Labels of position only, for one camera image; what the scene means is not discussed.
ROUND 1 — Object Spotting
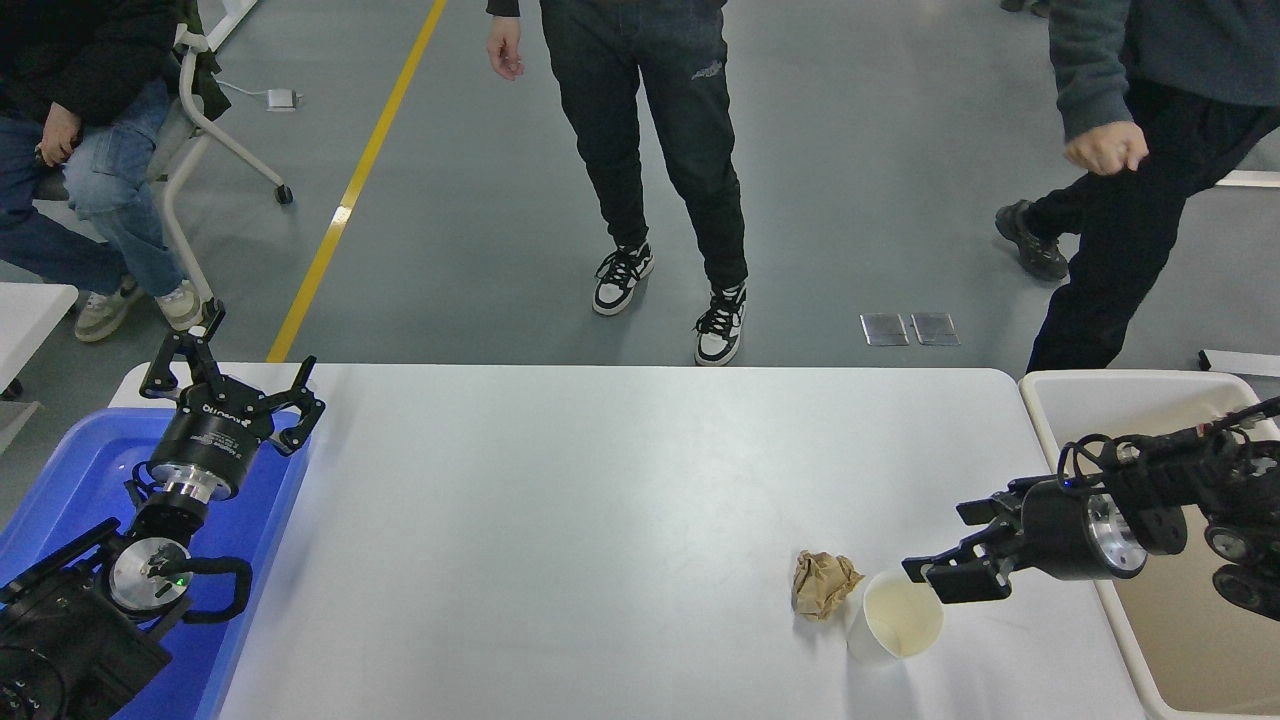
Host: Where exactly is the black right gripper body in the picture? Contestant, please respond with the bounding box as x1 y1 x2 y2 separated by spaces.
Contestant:
1020 480 1103 582

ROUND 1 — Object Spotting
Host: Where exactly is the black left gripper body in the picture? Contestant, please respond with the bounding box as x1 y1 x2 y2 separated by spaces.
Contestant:
150 383 277 491

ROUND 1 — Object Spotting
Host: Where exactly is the white paper cup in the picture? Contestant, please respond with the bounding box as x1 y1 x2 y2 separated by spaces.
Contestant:
845 569 945 663

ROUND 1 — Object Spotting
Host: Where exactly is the tan paper ball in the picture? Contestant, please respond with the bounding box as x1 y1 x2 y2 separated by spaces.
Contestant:
792 550 864 621

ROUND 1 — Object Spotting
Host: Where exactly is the seated person's hand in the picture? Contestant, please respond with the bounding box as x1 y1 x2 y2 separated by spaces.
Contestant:
38 103 83 166

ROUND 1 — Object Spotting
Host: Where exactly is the person's hand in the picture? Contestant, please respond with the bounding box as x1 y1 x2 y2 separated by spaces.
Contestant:
487 15 525 81
1063 120 1151 177

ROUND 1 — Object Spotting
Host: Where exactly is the blue plastic tray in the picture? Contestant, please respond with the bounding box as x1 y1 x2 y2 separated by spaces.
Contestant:
0 405 313 720

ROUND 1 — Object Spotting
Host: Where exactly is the small white table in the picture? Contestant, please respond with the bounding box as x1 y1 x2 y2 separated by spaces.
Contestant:
0 283 79 456

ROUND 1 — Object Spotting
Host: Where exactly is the large pale plastic bin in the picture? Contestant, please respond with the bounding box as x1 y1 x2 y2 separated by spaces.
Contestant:
1018 370 1280 720

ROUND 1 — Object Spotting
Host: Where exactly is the seated person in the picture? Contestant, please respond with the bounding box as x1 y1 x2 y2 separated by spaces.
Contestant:
0 0 206 344

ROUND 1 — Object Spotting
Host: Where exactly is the white rolling chair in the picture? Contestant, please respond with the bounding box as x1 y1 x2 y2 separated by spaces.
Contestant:
30 25 294 306

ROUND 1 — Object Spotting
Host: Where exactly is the dark green jacket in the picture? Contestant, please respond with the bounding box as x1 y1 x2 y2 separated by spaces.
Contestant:
175 0 233 121

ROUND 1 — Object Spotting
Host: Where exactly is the white table leg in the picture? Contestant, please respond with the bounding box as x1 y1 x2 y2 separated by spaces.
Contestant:
200 0 259 53

